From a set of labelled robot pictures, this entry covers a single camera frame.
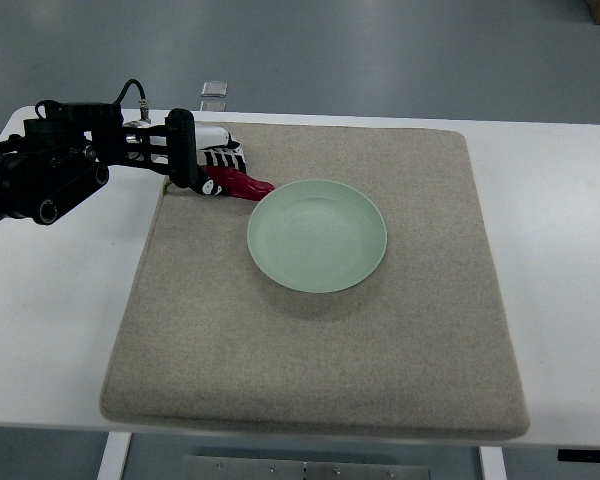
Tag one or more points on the red pepper with green stem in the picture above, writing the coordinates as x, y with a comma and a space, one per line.
242, 182

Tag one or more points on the white right table leg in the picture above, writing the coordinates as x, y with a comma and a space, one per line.
492, 463

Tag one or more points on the pale green round plate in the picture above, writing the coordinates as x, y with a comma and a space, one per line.
317, 236

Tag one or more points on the white table leg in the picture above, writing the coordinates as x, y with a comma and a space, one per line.
492, 463
114, 456

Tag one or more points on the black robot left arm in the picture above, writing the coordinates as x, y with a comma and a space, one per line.
64, 155

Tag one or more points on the black table control panel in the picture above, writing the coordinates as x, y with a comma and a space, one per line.
579, 455

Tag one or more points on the beige felt mat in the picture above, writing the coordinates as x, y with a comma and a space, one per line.
421, 348

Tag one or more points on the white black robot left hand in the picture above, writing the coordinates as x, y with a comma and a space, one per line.
221, 153

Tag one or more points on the white left table leg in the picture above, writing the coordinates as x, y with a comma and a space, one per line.
114, 456

